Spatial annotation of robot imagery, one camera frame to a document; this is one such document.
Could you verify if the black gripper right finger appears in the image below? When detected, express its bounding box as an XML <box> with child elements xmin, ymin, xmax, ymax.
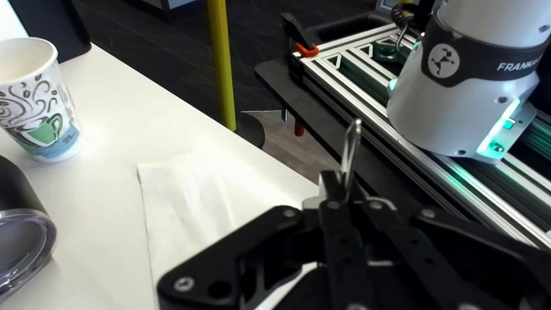
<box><xmin>346</xmin><ymin>179</ymin><xmax>551</xmax><ymax>310</ymax></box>

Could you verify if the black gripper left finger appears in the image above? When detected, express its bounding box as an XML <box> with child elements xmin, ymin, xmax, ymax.
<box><xmin>157</xmin><ymin>170</ymin><xmax>372</xmax><ymax>310</ymax></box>

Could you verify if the white paper napkin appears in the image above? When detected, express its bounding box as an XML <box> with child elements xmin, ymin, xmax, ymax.
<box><xmin>136</xmin><ymin>149</ymin><xmax>320</xmax><ymax>310</ymax></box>

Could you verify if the yellow pole with black base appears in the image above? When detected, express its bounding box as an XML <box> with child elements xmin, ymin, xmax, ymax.
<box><xmin>205</xmin><ymin>0</ymin><xmax>267</xmax><ymax>149</ymax></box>

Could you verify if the green round item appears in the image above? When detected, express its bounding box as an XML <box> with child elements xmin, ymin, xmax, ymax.
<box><xmin>374</xmin><ymin>39</ymin><xmax>405</xmax><ymax>65</ymax></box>

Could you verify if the black tumbler with clear lid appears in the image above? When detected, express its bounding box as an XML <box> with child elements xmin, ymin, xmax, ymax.
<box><xmin>0</xmin><ymin>153</ymin><xmax>59</xmax><ymax>301</ymax></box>

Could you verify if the black clamp with orange grip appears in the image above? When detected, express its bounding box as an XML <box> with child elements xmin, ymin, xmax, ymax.
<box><xmin>279</xmin><ymin>12</ymin><xmax>320</xmax><ymax>60</ymax></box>

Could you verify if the single printed paper cup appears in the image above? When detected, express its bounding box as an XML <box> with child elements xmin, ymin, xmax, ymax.
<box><xmin>0</xmin><ymin>36</ymin><xmax>83</xmax><ymax>165</ymax></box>

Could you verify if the grey floor box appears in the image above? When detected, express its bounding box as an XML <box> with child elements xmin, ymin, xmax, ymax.
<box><xmin>141</xmin><ymin>0</ymin><xmax>203</xmax><ymax>19</ymax></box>

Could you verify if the black tall panel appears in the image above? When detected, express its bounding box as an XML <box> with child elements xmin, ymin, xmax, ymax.
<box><xmin>7</xmin><ymin>0</ymin><xmax>93</xmax><ymax>63</ymax></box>

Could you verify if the aluminium profile frame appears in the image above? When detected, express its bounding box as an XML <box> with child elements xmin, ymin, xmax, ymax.
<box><xmin>291</xmin><ymin>22</ymin><xmax>551</xmax><ymax>249</ymax></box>

